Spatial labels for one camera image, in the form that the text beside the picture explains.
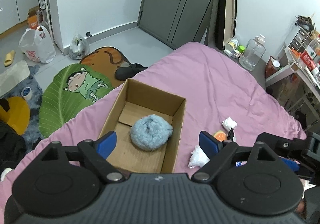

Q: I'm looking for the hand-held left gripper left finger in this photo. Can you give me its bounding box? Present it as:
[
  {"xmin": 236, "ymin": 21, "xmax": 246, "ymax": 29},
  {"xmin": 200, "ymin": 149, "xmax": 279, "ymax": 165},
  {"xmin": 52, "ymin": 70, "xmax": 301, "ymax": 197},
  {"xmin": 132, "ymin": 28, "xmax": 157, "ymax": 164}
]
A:
[{"xmin": 40, "ymin": 131, "xmax": 125, "ymax": 184}]

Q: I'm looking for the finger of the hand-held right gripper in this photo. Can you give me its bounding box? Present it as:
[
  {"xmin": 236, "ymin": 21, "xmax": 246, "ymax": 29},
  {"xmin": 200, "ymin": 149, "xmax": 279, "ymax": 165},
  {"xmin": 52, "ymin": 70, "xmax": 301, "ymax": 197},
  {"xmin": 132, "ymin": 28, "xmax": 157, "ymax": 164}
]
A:
[
  {"xmin": 281, "ymin": 158, "xmax": 300, "ymax": 172},
  {"xmin": 257, "ymin": 132, "xmax": 308, "ymax": 158}
]

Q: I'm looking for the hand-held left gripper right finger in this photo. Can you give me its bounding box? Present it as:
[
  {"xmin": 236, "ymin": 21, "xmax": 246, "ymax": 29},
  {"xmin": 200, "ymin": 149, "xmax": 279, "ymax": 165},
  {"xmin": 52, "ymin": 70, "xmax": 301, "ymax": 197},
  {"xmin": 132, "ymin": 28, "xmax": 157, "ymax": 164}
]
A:
[{"xmin": 192, "ymin": 131, "xmax": 275, "ymax": 183}]

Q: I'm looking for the light blue fluffy plush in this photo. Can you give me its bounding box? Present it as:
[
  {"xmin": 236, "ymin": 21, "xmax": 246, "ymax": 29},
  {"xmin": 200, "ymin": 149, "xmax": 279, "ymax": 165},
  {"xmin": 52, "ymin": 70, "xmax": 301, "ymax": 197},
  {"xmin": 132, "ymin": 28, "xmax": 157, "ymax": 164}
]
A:
[{"xmin": 129, "ymin": 114, "xmax": 174, "ymax": 151}]

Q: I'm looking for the brown cardboard box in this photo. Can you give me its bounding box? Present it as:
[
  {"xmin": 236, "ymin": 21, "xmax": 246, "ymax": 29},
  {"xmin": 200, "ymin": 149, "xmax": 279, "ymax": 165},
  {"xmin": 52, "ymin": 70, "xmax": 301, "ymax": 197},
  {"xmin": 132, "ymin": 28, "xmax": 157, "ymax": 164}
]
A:
[{"xmin": 98, "ymin": 78, "xmax": 187, "ymax": 174}]

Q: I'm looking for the orange fruit slice plush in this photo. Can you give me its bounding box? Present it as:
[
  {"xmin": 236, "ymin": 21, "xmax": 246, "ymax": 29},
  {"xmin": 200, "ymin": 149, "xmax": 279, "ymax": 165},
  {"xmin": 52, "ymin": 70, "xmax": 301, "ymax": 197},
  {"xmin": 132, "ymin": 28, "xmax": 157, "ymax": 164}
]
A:
[{"xmin": 212, "ymin": 130, "xmax": 227, "ymax": 143}]

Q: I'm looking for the crumpled white plastic wrapper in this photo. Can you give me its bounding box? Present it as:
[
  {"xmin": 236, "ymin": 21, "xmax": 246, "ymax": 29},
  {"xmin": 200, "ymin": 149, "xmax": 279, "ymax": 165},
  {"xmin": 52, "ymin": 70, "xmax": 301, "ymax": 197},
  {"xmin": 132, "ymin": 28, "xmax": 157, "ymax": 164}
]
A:
[{"xmin": 188, "ymin": 145, "xmax": 211, "ymax": 169}]

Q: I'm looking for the crumpled white tissue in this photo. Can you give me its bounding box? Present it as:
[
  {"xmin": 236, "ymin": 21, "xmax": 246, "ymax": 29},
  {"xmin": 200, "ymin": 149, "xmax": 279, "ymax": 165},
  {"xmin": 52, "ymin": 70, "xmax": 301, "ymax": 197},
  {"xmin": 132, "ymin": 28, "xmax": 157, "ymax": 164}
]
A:
[{"xmin": 222, "ymin": 117, "xmax": 237, "ymax": 130}]

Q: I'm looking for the pink bed sheet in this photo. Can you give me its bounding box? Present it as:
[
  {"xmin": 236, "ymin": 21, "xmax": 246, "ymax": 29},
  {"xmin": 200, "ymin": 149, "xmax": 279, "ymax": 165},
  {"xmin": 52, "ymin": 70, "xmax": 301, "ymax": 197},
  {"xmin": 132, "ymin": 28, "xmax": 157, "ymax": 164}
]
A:
[{"xmin": 0, "ymin": 42, "xmax": 308, "ymax": 214}]

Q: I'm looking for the green leaf cartoon rug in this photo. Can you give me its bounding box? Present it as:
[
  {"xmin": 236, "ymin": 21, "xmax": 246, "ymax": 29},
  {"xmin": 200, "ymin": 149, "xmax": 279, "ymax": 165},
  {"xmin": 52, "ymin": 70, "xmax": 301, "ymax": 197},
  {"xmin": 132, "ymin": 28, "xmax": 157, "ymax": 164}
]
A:
[{"xmin": 39, "ymin": 63, "xmax": 116, "ymax": 138}]

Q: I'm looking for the white desk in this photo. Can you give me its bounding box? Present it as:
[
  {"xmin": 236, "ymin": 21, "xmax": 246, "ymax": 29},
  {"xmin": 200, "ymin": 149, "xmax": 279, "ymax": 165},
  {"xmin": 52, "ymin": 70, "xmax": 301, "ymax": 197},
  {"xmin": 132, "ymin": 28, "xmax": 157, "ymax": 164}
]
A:
[{"xmin": 265, "ymin": 46, "xmax": 320, "ymax": 115}]

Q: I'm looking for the black slipper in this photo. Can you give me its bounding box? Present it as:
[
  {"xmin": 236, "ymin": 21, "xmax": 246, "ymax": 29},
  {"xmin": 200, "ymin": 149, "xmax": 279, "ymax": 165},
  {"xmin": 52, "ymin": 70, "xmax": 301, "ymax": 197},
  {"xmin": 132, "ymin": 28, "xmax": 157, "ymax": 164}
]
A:
[{"xmin": 114, "ymin": 63, "xmax": 149, "ymax": 81}]

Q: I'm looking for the blue grey fluffy rug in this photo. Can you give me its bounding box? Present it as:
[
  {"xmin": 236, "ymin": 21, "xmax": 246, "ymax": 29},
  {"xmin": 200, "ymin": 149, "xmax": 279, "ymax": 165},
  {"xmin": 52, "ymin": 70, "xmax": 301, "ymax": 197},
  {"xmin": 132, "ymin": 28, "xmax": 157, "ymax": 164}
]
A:
[{"xmin": 0, "ymin": 64, "xmax": 45, "ymax": 151}]

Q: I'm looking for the red box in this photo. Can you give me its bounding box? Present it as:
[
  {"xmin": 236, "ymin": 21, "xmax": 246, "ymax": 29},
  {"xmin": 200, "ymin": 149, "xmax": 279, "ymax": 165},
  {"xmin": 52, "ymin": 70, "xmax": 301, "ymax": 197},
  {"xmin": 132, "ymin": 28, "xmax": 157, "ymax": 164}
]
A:
[{"xmin": 299, "ymin": 51, "xmax": 317, "ymax": 70}]

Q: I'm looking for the clear plastic water jug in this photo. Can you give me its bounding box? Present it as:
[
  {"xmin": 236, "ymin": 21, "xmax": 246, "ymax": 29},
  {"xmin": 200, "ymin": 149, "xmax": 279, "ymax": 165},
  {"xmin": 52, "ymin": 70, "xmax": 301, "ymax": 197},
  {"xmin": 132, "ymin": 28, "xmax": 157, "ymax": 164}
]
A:
[{"xmin": 239, "ymin": 35, "xmax": 266, "ymax": 71}]

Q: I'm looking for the yellow round stool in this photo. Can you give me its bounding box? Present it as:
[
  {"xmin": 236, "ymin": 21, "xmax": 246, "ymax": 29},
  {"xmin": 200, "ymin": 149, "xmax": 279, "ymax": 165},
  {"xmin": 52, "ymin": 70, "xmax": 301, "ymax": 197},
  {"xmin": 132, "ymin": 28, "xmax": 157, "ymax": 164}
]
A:
[{"xmin": 0, "ymin": 96, "xmax": 31, "ymax": 136}]

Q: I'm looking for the tape roll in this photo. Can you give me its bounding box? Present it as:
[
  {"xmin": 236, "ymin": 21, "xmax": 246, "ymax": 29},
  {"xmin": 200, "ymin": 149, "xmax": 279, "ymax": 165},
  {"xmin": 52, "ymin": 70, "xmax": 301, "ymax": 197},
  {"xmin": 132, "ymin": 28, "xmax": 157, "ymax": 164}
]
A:
[{"xmin": 21, "ymin": 87, "xmax": 32, "ymax": 101}]

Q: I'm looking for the clear plastic trash bag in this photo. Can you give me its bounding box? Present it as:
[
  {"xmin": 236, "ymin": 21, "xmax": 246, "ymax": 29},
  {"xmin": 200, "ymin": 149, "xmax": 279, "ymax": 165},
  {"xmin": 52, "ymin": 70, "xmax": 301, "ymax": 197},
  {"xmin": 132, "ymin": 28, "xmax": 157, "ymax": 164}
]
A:
[{"xmin": 68, "ymin": 34, "xmax": 90, "ymax": 60}]

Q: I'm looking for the white round jar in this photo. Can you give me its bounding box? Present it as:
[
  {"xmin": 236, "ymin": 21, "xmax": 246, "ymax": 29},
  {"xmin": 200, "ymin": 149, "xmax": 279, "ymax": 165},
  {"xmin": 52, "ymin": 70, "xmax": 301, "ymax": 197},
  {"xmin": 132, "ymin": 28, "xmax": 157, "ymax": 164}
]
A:
[{"xmin": 224, "ymin": 38, "xmax": 240, "ymax": 51}]

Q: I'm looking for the grey drawer organizer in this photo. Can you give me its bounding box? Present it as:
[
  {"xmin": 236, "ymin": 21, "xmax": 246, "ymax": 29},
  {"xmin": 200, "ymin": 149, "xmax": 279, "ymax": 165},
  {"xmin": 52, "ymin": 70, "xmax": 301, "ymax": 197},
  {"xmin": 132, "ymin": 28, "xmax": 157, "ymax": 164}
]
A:
[{"xmin": 288, "ymin": 26, "xmax": 313, "ymax": 50}]

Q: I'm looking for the beige cloth bag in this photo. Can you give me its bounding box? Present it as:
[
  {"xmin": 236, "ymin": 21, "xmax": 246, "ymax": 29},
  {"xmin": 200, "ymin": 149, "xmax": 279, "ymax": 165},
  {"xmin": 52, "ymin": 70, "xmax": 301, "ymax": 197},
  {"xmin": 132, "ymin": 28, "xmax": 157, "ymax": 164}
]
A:
[{"xmin": 0, "ymin": 60, "xmax": 31, "ymax": 98}]

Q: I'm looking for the white plastic shopping bag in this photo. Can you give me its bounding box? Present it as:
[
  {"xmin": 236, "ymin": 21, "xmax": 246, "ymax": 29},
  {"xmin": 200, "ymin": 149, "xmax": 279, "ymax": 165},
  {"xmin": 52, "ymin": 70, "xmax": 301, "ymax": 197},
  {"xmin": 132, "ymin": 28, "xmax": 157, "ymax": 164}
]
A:
[{"xmin": 19, "ymin": 25, "xmax": 56, "ymax": 64}]

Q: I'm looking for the yellow slipper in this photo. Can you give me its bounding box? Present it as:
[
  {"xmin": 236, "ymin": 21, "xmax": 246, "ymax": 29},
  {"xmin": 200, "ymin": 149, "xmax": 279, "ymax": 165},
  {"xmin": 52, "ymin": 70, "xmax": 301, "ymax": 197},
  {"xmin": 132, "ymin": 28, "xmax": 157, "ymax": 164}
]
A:
[{"xmin": 4, "ymin": 50, "xmax": 16, "ymax": 67}]

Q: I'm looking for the black framed cardboard tray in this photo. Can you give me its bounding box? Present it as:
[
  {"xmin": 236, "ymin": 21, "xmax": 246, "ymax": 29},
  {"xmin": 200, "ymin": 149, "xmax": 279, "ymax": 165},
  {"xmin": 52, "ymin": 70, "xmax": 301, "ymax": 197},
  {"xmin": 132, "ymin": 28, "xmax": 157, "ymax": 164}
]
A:
[{"xmin": 214, "ymin": 0, "xmax": 237, "ymax": 50}]

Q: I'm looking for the orange cardboard box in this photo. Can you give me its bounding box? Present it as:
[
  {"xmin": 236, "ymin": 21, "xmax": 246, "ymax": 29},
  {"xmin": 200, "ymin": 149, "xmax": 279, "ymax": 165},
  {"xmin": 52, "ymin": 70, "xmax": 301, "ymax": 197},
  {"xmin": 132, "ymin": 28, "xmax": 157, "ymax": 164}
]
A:
[{"xmin": 27, "ymin": 14, "xmax": 41, "ymax": 30}]

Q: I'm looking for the grey door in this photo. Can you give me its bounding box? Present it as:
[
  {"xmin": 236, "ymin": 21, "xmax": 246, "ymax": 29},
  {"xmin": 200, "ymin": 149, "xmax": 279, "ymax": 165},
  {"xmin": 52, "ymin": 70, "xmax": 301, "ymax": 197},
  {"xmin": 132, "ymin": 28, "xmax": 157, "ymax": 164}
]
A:
[{"xmin": 137, "ymin": 0, "xmax": 235, "ymax": 50}]

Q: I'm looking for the white cabinet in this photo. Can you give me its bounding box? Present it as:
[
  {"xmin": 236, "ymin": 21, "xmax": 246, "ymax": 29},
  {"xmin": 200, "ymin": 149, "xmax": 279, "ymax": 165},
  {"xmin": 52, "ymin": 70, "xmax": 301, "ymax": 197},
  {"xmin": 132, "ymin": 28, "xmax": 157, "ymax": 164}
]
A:
[{"xmin": 0, "ymin": 0, "xmax": 49, "ymax": 36}]

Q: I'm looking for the white wire rack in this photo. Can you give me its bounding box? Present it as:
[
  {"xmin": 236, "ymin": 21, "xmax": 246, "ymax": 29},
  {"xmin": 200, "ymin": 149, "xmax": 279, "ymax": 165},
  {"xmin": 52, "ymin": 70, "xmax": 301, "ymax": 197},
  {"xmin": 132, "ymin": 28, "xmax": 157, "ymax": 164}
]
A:
[{"xmin": 42, "ymin": 0, "xmax": 55, "ymax": 46}]

